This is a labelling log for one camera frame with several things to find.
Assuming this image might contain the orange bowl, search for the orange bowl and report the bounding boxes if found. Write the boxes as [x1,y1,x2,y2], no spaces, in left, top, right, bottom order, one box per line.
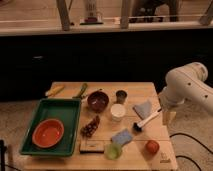
[32,118,64,148]

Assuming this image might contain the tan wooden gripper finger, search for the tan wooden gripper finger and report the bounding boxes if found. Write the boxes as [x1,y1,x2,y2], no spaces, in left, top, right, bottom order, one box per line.
[163,110,176,125]

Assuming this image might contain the red apple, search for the red apple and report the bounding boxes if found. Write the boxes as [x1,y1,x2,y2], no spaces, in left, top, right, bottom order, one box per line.
[145,140,160,154]

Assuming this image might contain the white paper cup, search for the white paper cup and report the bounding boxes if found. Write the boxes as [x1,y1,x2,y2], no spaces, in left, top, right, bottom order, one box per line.
[110,104,126,121]

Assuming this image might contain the light green plastic cup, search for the light green plastic cup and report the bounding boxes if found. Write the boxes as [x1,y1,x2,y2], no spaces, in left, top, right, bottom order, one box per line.
[104,143,122,160]

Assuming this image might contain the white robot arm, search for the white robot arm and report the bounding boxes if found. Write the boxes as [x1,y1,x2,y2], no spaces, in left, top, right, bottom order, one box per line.
[158,62,213,125]

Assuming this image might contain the blue sponge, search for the blue sponge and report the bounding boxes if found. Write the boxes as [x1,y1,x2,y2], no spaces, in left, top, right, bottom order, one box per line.
[111,129,133,146]

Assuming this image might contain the green plastic tray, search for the green plastic tray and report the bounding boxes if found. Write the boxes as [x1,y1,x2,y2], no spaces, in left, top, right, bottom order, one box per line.
[20,99,81,157]

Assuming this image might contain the small metal cup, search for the small metal cup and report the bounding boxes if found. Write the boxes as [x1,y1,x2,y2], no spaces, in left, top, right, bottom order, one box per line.
[116,90,127,104]

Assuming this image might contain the brown grape bunch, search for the brown grape bunch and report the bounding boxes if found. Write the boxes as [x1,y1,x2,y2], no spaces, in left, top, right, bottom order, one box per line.
[80,116,100,138]

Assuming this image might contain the black floor cable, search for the black floor cable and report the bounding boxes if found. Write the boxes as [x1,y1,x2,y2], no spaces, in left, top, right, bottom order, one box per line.
[168,132,213,171]

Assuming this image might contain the grey folded cloth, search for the grey folded cloth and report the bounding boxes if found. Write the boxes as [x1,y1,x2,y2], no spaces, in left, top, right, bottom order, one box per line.
[133,100,152,119]

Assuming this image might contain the white bottle on shelf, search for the white bottle on shelf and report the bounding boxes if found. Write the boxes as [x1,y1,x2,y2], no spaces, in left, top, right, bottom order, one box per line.
[80,0,102,25]

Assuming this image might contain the dark red bowl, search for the dark red bowl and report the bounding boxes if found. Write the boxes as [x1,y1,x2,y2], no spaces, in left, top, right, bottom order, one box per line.
[87,91,109,113]

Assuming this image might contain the green vegetable toy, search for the green vegetable toy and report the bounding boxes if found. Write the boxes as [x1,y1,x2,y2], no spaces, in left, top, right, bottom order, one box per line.
[73,83,88,99]

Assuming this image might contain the dark wooden block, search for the dark wooden block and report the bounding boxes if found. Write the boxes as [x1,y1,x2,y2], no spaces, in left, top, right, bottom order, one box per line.
[79,140,104,153]

